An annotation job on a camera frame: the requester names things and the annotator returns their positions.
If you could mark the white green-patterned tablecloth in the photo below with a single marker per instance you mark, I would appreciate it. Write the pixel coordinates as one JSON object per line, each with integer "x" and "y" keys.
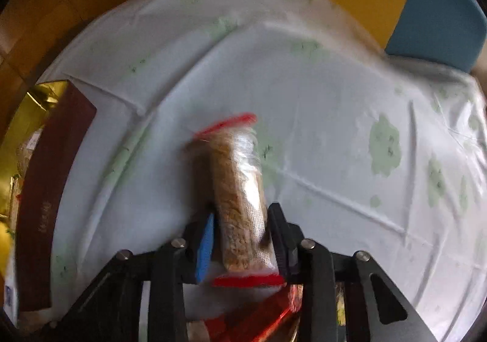
{"x": 363, "y": 152}

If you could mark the yellow black snack packet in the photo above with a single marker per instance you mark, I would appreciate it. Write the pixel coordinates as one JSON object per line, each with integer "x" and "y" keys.
{"x": 340, "y": 304}

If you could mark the gold and maroon tin box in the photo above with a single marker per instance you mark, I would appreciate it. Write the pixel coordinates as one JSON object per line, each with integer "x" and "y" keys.
{"x": 37, "y": 153}

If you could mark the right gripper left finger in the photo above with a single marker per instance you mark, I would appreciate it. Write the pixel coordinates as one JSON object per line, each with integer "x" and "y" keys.
{"x": 109, "y": 308}

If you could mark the small red candy packet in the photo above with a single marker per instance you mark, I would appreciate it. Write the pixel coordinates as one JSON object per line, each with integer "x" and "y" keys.
{"x": 257, "y": 321}

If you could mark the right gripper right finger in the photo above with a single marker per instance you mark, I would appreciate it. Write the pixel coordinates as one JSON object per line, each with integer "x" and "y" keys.
{"x": 345, "y": 298}

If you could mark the grain bar red-ended packet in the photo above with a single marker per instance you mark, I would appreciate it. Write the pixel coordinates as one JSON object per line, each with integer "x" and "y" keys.
{"x": 228, "y": 177}

